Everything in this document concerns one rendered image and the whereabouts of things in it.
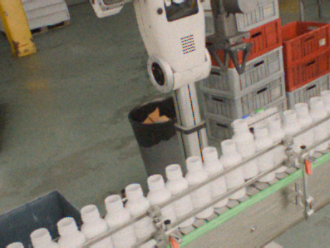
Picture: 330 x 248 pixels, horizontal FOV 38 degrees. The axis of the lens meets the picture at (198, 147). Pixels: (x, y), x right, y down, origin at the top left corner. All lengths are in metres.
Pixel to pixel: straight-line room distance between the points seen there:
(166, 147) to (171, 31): 1.28
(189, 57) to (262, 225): 0.75
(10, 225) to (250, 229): 0.80
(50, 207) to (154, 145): 1.33
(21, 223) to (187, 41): 0.87
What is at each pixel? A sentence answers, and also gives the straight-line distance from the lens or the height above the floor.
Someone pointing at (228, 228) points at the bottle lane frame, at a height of 0.95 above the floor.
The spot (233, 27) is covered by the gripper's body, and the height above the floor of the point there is 1.46.
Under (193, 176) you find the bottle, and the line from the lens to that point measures 1.20.
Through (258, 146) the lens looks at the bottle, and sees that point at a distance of 1.32.
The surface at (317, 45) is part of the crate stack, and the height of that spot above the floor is 0.52.
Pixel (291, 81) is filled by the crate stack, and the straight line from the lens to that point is 4.16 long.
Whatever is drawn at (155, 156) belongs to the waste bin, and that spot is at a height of 0.40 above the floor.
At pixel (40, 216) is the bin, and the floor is 0.88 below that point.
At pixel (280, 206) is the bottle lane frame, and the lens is 1.41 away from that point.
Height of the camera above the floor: 1.72
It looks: 26 degrees down
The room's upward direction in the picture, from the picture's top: 10 degrees counter-clockwise
